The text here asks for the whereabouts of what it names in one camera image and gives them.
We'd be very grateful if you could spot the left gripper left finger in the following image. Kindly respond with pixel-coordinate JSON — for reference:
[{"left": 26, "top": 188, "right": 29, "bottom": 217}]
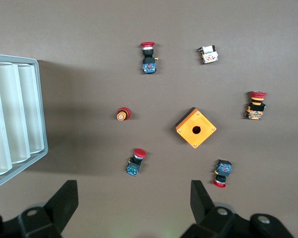
[{"left": 17, "top": 179, "right": 79, "bottom": 238}]

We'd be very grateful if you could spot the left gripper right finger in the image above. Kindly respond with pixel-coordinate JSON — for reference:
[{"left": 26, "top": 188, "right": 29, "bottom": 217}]
[{"left": 181, "top": 179, "right": 236, "bottom": 238}]

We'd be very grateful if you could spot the red mushroom button blue block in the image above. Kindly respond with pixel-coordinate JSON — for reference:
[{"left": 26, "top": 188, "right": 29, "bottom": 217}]
[
  {"left": 125, "top": 148, "right": 147, "bottom": 177},
  {"left": 140, "top": 41, "right": 158, "bottom": 75},
  {"left": 213, "top": 159, "right": 232, "bottom": 189}
]

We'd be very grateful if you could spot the grey ribbed tray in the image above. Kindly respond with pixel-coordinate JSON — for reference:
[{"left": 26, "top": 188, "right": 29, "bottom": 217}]
[{"left": 0, "top": 53, "right": 49, "bottom": 193}]

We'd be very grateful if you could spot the small red orange button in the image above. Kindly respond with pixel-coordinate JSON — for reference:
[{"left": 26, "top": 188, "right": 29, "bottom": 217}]
[{"left": 116, "top": 107, "right": 132, "bottom": 122}]

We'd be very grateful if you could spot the red button tan block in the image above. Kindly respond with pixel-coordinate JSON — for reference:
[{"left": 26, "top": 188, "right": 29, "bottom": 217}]
[{"left": 245, "top": 91, "right": 268, "bottom": 121}]

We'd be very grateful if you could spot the orange white contact block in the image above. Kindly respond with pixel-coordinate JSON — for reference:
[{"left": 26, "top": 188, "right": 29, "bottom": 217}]
[{"left": 197, "top": 45, "right": 219, "bottom": 65}]

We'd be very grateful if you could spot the brown paper table cover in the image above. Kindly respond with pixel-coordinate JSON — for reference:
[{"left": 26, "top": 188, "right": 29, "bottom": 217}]
[{"left": 0, "top": 0, "right": 298, "bottom": 238}]

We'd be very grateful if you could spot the orange button enclosure box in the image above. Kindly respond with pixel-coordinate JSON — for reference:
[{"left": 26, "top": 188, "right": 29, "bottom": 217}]
[{"left": 175, "top": 107, "right": 217, "bottom": 149}]

